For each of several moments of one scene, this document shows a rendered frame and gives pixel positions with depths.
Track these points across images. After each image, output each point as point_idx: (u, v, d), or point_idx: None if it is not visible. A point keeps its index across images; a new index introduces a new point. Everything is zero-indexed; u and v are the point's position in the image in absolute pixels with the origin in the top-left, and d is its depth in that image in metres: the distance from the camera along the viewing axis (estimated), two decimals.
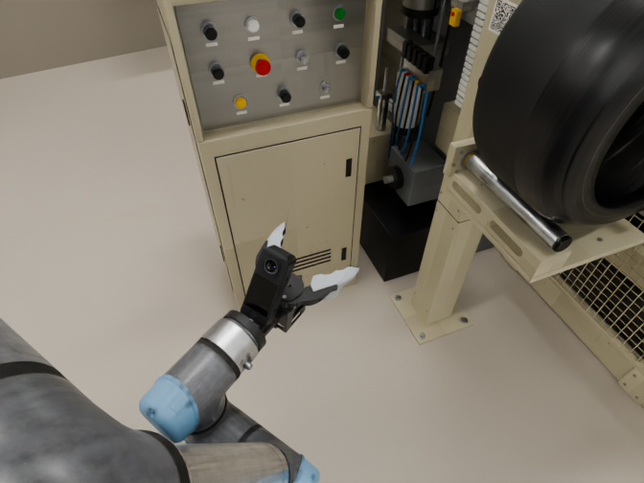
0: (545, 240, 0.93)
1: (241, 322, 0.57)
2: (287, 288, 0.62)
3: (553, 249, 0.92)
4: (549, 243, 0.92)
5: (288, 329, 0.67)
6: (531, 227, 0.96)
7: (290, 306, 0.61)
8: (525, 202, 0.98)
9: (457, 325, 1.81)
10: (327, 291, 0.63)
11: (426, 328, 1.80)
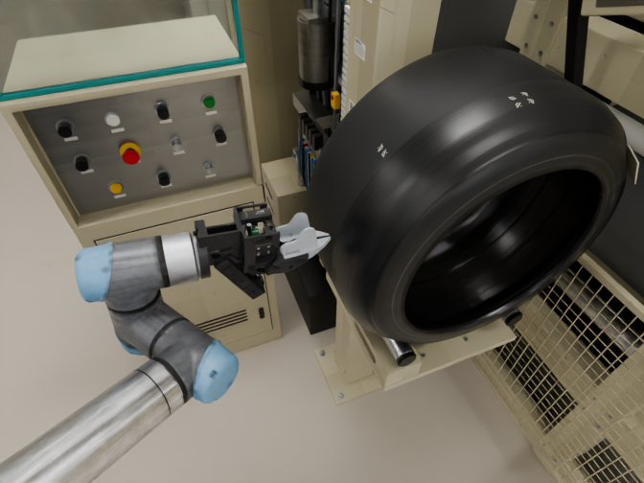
0: (391, 353, 0.91)
1: None
2: None
3: (398, 364, 0.90)
4: (394, 357, 0.90)
5: (238, 207, 0.63)
6: (382, 336, 0.94)
7: None
8: None
9: (378, 383, 1.79)
10: None
11: (346, 387, 1.78)
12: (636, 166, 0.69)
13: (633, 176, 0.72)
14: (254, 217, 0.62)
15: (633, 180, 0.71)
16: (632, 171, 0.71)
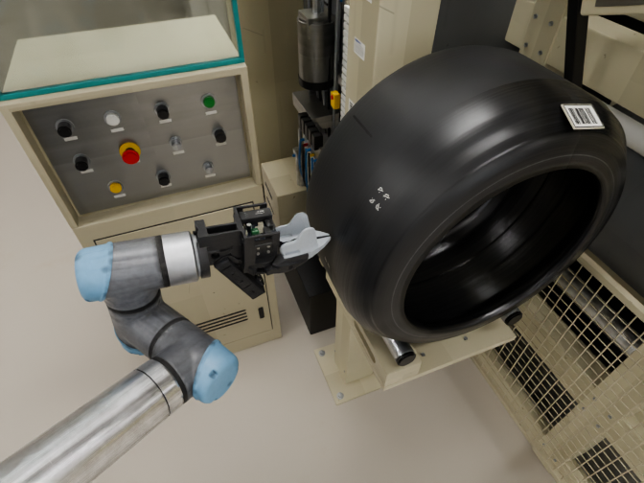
0: None
1: None
2: None
3: (412, 358, 0.91)
4: None
5: (238, 207, 0.63)
6: None
7: None
8: None
9: (378, 383, 1.79)
10: None
11: (346, 387, 1.78)
12: (581, 124, 0.56)
13: (597, 120, 0.58)
14: (254, 217, 0.62)
15: (598, 126, 0.58)
16: (586, 122, 0.57)
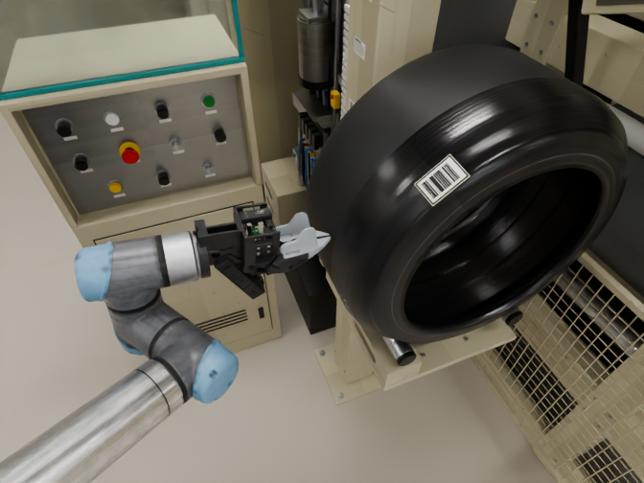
0: (407, 342, 0.90)
1: None
2: None
3: (410, 353, 0.88)
4: (410, 347, 0.89)
5: (238, 206, 0.63)
6: None
7: None
8: None
9: (378, 383, 1.79)
10: None
11: (346, 387, 1.78)
12: (439, 195, 0.55)
13: (459, 172, 0.54)
14: (254, 217, 0.62)
15: (464, 177, 0.54)
16: (448, 182, 0.55)
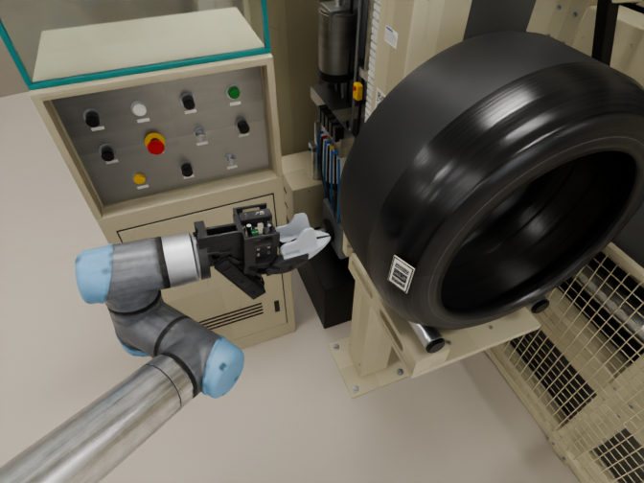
0: (421, 337, 0.91)
1: None
2: None
3: (426, 350, 0.90)
4: (424, 342, 0.90)
5: (238, 207, 0.63)
6: (410, 322, 0.94)
7: None
8: None
9: (392, 377, 1.79)
10: None
11: (360, 380, 1.78)
12: (404, 285, 0.68)
13: (406, 268, 0.65)
14: (254, 218, 0.62)
15: (412, 270, 0.65)
16: (405, 275, 0.67)
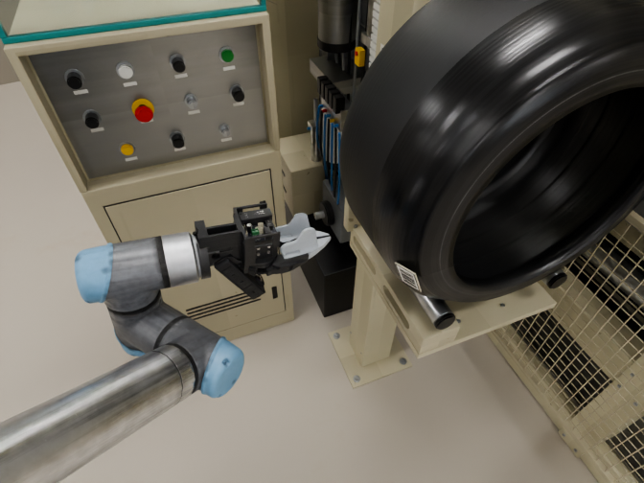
0: (429, 317, 0.85)
1: None
2: None
3: (439, 328, 0.84)
4: (432, 322, 0.85)
5: (238, 207, 0.63)
6: (419, 301, 0.88)
7: None
8: None
9: (395, 366, 1.72)
10: None
11: (362, 370, 1.71)
12: (416, 286, 0.69)
13: (409, 273, 0.66)
14: (254, 217, 0.62)
15: (414, 274, 0.66)
16: (412, 277, 0.68)
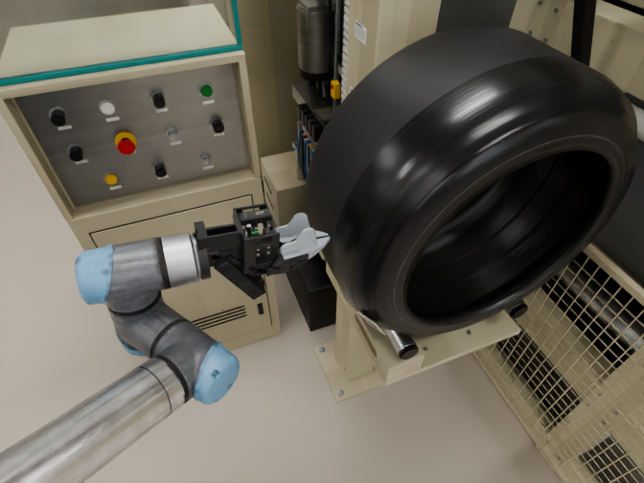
0: (396, 340, 0.87)
1: None
2: None
3: (400, 354, 0.86)
4: (399, 345, 0.87)
5: (238, 208, 0.63)
6: None
7: None
8: None
9: (379, 380, 1.76)
10: None
11: (346, 384, 1.75)
12: (379, 331, 0.75)
13: (370, 322, 0.73)
14: (254, 218, 0.62)
15: (375, 323, 0.72)
16: (375, 324, 0.74)
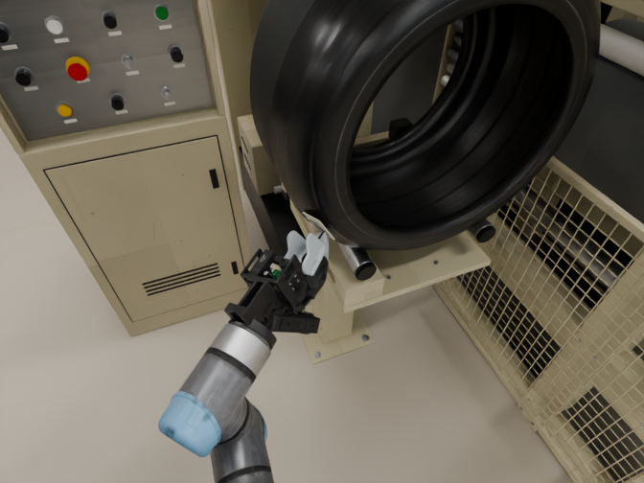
0: (353, 259, 0.82)
1: None
2: None
3: (356, 272, 0.81)
4: (356, 264, 0.81)
5: (242, 270, 0.61)
6: (343, 245, 0.85)
7: None
8: None
9: (356, 343, 1.71)
10: None
11: (323, 347, 1.70)
12: (327, 234, 0.70)
13: (315, 221, 0.67)
14: (263, 264, 0.60)
15: (319, 221, 0.67)
16: (321, 225, 0.69)
